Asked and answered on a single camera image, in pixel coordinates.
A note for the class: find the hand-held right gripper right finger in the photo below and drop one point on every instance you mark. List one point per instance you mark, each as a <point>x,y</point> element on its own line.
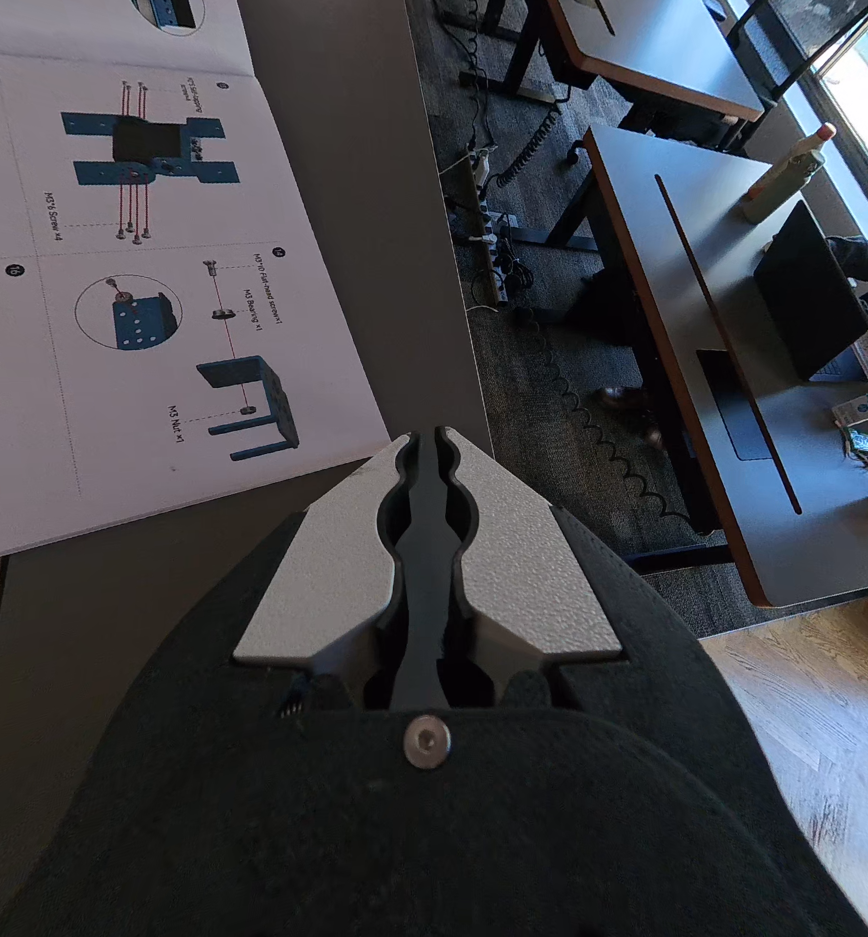
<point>536,585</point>

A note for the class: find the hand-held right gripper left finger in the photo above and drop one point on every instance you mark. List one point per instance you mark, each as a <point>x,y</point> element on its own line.
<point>316,585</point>

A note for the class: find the grey office desk wooden edge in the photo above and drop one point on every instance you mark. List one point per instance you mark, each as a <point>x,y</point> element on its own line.
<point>704,197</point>
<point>660,44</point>

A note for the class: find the grey power strip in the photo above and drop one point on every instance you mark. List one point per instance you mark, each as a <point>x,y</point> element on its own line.
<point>491,234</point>

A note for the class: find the white blue carton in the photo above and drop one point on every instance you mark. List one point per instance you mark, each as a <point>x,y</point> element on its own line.
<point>862,410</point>

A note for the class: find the white assembly instruction booklet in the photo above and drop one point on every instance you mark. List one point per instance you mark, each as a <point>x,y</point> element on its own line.
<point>38,329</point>

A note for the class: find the black laptop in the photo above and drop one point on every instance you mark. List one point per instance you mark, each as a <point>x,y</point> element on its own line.
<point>807,293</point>

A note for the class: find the pale bottle orange cap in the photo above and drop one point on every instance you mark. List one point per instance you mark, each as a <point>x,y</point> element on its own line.
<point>785,176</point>

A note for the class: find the black mesh chair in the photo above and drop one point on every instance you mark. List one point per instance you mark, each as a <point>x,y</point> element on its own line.
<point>814,22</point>

